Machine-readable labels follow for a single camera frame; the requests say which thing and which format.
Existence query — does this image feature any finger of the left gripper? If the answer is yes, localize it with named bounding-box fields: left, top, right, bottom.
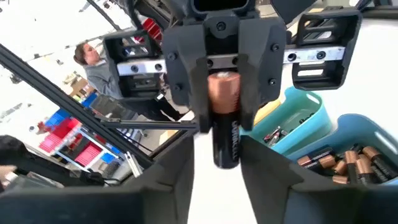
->
left=162, top=24, right=214, bottom=134
left=237, top=17, right=287, bottom=131

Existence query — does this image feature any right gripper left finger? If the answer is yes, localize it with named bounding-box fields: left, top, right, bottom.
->
left=0, top=136, right=195, bottom=224

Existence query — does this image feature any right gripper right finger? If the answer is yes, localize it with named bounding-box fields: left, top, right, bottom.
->
left=239, top=135, right=398, bottom=224

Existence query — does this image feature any yellow plastic bin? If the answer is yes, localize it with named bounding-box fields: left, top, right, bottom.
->
left=253, top=99, right=282, bottom=125

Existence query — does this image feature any copper and black battery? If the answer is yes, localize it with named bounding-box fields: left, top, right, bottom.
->
left=356, top=157, right=379, bottom=184
left=332, top=160, right=349, bottom=175
left=331, top=175, right=349, bottom=185
left=207, top=71, right=242, bottom=169
left=297, top=146, right=336, bottom=169
left=344, top=150, right=360, bottom=184
left=362, top=146, right=398, bottom=180
left=306, top=154, right=337, bottom=175

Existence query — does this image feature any green plastic bin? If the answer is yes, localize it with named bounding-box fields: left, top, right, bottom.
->
left=241, top=86, right=333, bottom=156

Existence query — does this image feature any blue-grey plastic bin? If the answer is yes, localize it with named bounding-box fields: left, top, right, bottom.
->
left=285, top=113, right=398, bottom=187

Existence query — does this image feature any person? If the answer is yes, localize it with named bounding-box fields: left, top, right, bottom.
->
left=73, top=42, right=190, bottom=123

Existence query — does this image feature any shelf with coloured bins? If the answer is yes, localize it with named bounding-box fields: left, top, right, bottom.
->
left=37, top=108, right=127, bottom=172

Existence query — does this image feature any person's hand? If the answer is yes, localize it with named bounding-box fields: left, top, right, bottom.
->
left=0, top=165, right=16, bottom=187

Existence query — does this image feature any black leader arm handle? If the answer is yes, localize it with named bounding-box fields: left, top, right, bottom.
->
left=0, top=135, right=105, bottom=187

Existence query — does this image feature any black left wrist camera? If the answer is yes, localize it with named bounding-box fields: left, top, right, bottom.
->
left=189, top=0, right=252, bottom=15

